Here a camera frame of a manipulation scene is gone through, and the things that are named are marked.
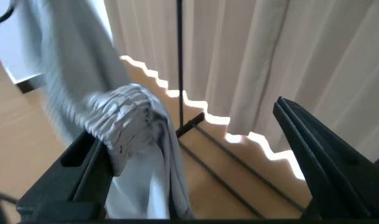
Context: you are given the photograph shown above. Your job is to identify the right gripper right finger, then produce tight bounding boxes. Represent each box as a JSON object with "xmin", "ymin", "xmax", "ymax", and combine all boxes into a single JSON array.
[{"xmin": 272, "ymin": 96, "xmax": 379, "ymax": 220}]

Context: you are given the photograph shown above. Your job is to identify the black clothes rack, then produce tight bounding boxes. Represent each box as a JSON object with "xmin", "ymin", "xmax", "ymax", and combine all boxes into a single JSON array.
[{"xmin": 175, "ymin": 0, "xmax": 379, "ymax": 220}]

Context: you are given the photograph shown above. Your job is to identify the pale grey shorts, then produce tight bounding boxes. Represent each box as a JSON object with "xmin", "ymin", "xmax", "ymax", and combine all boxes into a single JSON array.
[{"xmin": 14, "ymin": 0, "xmax": 196, "ymax": 220}]

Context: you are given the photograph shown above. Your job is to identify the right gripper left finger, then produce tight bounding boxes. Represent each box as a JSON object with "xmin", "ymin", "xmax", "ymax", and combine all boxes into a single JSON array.
[{"xmin": 16, "ymin": 130, "xmax": 115, "ymax": 220}]

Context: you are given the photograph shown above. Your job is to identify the beige curtain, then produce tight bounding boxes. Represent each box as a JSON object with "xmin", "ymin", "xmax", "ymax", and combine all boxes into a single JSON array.
[{"xmin": 103, "ymin": 0, "xmax": 379, "ymax": 181}]

